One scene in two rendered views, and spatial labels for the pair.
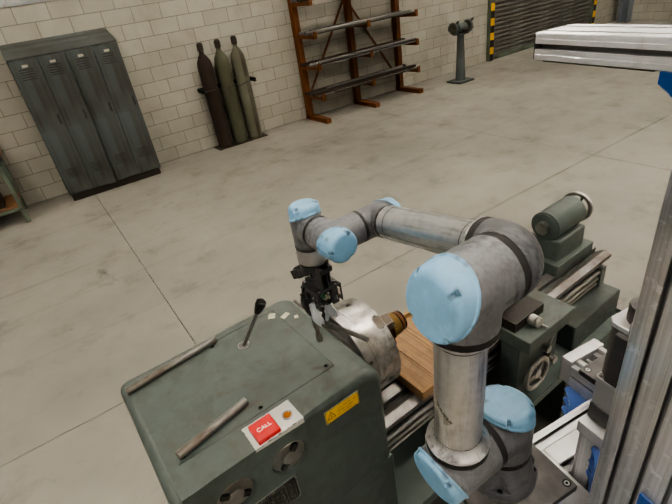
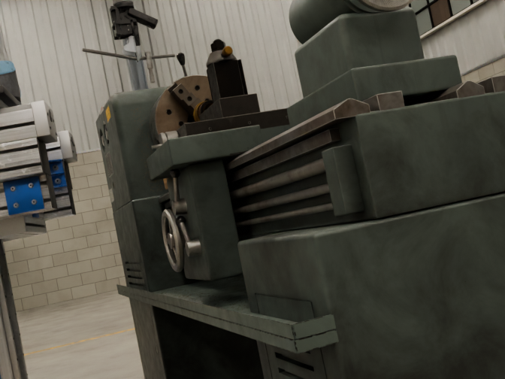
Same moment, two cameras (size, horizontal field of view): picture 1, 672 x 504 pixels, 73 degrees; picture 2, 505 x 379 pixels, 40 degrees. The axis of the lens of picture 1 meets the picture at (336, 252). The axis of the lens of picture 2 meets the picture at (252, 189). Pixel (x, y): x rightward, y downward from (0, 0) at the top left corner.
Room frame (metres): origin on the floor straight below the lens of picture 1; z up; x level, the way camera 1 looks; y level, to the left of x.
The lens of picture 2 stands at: (1.88, -2.34, 0.72)
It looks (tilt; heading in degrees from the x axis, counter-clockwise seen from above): 2 degrees up; 104
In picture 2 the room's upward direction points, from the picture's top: 11 degrees counter-clockwise
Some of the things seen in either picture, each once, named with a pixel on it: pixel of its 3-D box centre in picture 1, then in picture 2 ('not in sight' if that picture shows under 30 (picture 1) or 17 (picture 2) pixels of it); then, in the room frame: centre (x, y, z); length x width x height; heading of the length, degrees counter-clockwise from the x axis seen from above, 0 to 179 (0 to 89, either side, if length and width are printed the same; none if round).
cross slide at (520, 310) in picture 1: (483, 294); (258, 126); (1.50, -0.58, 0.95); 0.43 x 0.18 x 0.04; 32
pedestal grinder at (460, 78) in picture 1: (460, 51); not in sight; (9.57, -3.07, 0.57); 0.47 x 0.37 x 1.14; 120
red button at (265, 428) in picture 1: (264, 429); not in sight; (0.75, 0.24, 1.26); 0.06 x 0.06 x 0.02; 32
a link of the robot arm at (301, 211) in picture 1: (307, 225); not in sight; (0.96, 0.06, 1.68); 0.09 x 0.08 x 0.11; 29
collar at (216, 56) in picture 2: not in sight; (220, 58); (1.45, -0.61, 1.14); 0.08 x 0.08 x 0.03
